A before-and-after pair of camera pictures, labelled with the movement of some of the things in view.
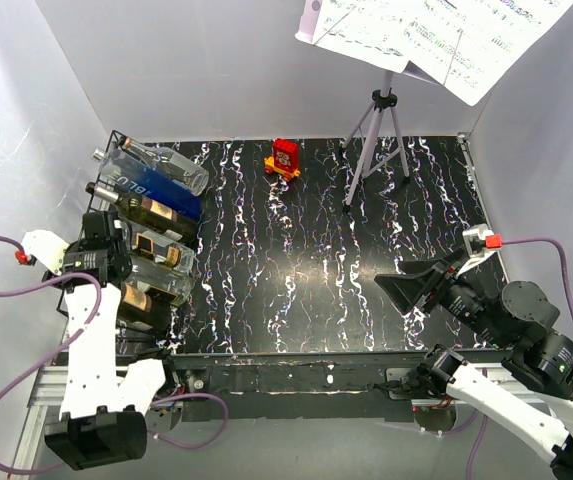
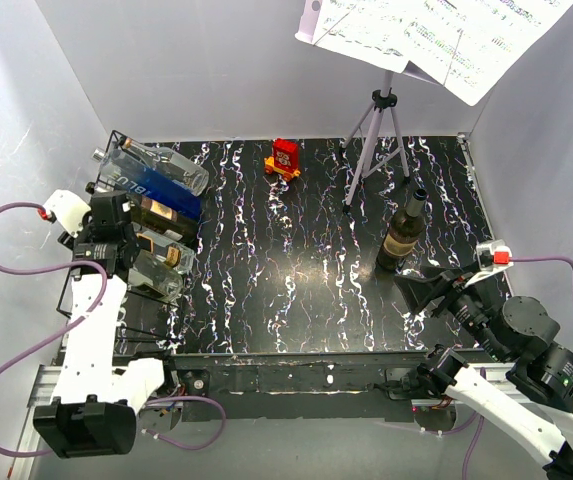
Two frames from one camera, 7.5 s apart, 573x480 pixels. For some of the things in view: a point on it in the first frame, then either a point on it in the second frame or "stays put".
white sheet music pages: (473, 47) stays put
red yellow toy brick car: (285, 159) stays put
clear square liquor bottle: (170, 254) stays put
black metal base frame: (301, 386) stays put
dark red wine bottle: (139, 307) to (403, 233)
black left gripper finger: (101, 225) to (109, 211)
